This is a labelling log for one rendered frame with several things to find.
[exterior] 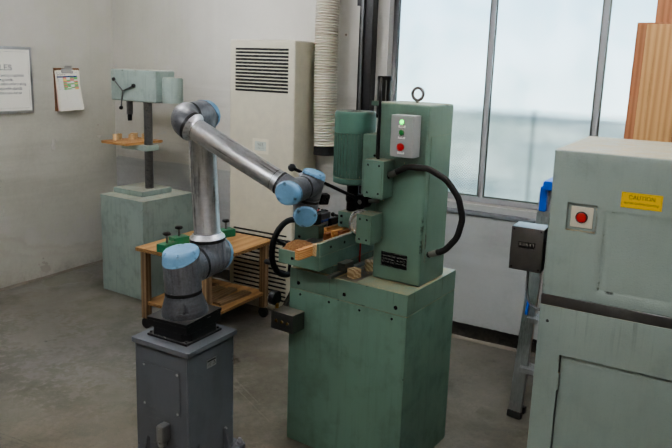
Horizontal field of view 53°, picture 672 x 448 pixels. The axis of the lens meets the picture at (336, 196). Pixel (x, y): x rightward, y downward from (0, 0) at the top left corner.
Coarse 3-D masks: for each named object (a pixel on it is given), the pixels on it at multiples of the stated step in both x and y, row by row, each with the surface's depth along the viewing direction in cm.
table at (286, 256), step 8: (312, 240) 296; (320, 240) 297; (280, 248) 282; (344, 248) 286; (352, 248) 291; (368, 248) 302; (280, 256) 282; (288, 256) 280; (312, 256) 273; (328, 256) 276; (336, 256) 281; (344, 256) 287; (352, 256) 292; (296, 264) 278; (304, 264) 276; (312, 264) 273; (320, 264) 272; (328, 264) 277; (336, 264) 282
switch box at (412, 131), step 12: (396, 120) 257; (408, 120) 254; (420, 120) 257; (396, 132) 258; (408, 132) 255; (420, 132) 258; (396, 144) 258; (408, 144) 255; (396, 156) 259; (408, 156) 256
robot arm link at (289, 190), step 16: (176, 112) 261; (192, 112) 259; (176, 128) 259; (192, 128) 257; (208, 128) 257; (208, 144) 255; (224, 144) 253; (240, 144) 255; (224, 160) 255; (240, 160) 250; (256, 160) 249; (256, 176) 248; (272, 176) 245; (288, 176) 245; (304, 176) 251; (288, 192) 241; (304, 192) 245
